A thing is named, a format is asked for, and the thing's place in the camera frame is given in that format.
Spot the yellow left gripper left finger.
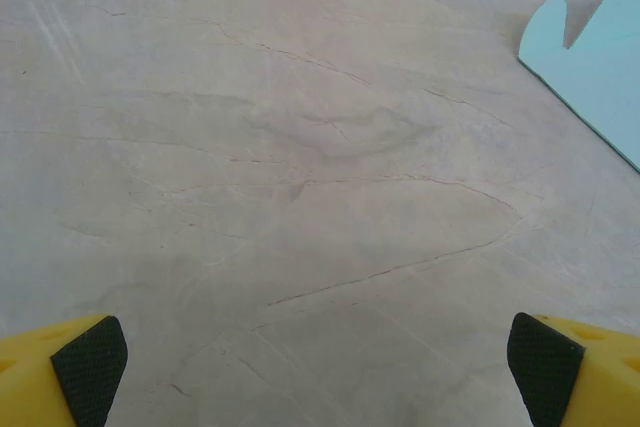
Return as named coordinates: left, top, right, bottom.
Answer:
left=0, top=315, right=129, bottom=427

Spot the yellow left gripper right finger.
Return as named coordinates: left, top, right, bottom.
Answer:
left=506, top=311, right=640, bottom=427

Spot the light teal cloth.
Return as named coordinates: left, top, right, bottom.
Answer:
left=517, top=0, right=640, bottom=173

